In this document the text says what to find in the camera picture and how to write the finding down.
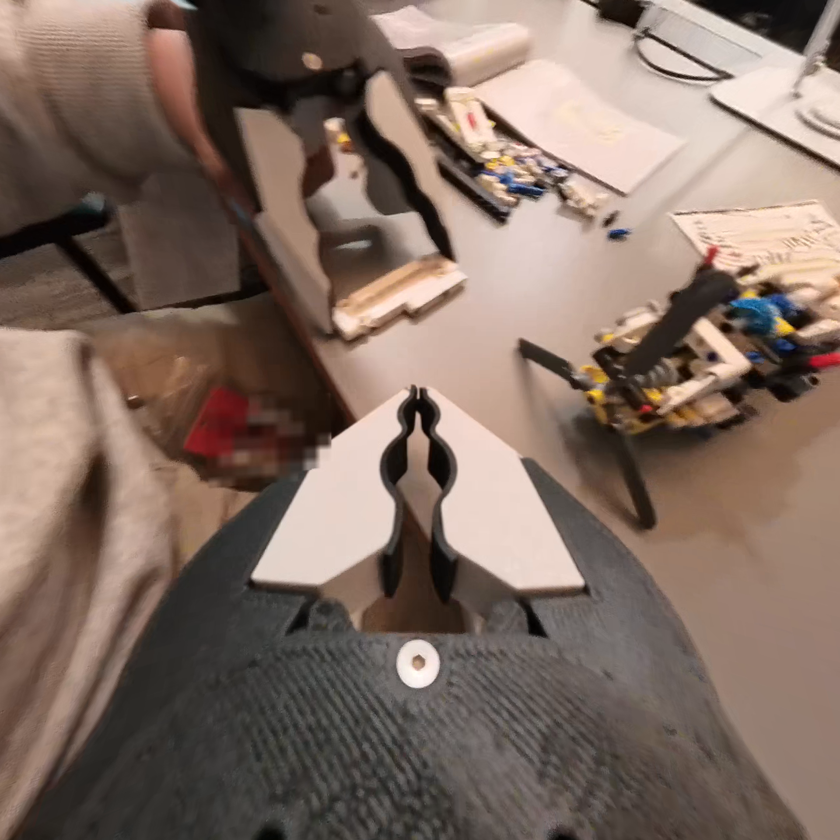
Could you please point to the blue lego pin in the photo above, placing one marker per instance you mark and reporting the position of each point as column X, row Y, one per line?
column 619, row 233

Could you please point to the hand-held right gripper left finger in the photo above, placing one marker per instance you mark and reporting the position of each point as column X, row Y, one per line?
column 328, row 518

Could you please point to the white lego panel assembly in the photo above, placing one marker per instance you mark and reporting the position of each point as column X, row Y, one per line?
column 394, row 295

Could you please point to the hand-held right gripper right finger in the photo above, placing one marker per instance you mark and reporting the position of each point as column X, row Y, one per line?
column 512, row 525

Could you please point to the lego instruction booklet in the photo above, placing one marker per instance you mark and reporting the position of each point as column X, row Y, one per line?
column 590, row 124

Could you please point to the clear plastic bag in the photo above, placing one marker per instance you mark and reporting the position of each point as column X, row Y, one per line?
column 157, row 367

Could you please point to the long black lego beam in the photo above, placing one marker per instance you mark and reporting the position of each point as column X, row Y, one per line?
column 472, row 190

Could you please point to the person's left hand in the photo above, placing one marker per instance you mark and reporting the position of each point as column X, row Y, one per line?
column 321, row 170

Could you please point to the person's left forearm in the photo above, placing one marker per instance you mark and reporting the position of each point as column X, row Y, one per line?
column 79, row 98

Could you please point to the zebra striped sticker sheet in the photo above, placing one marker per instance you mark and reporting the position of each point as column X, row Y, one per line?
column 754, row 226

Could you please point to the silver phone stand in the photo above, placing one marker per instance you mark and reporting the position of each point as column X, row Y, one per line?
column 774, row 105

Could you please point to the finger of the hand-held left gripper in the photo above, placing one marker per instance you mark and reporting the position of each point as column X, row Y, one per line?
column 275, row 170
column 400, row 151

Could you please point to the white lego frame red piece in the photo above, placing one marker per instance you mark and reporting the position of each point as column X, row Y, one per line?
column 466, row 115

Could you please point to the red packet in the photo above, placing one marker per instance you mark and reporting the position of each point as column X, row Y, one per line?
column 207, row 426

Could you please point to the pile of small lego parts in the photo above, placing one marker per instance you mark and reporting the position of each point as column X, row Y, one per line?
column 518, row 174

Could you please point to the black chair frame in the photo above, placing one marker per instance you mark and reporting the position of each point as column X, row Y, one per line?
column 39, row 233

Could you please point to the black lego pin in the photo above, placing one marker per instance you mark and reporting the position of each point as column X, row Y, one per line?
column 611, row 218

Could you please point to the partly built lego model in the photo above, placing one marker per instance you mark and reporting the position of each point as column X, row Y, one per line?
column 709, row 354

